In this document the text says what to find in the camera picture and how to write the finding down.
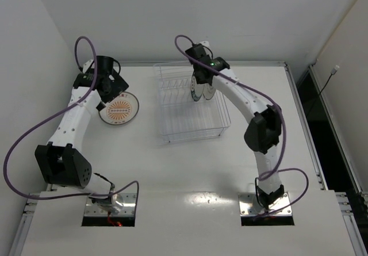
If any white plate with dark rim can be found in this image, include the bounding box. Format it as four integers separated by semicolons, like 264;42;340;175
203;83;216;100

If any green rimmed lettered plate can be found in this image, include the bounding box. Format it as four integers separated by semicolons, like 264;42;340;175
190;75;204;102

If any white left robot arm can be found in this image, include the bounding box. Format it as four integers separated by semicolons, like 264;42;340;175
34;56;129;212

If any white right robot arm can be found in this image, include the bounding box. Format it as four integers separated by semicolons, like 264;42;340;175
185;43;285;209

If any orange sunburst plate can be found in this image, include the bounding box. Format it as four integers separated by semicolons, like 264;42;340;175
98;91;140;125

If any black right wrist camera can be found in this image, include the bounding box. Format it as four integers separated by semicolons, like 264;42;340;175
209;57;230;71

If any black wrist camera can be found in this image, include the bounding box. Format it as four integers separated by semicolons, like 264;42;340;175
73;73;95;90
209;57;230;71

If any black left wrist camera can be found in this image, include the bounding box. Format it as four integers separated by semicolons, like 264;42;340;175
73;73;95;90

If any white wire dish rack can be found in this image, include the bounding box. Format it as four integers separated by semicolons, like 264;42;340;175
153;61;231;143

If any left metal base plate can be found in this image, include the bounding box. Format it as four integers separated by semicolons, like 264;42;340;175
84;193;137;217

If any metal base plate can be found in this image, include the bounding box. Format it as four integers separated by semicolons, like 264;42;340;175
84;193;137;217
238;192;292;217

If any black cable with white plug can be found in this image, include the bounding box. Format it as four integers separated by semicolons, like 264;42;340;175
317;64;340;96

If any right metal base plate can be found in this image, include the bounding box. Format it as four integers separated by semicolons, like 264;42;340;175
238;192;292;217

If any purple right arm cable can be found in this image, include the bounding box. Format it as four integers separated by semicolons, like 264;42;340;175
174;35;310;219

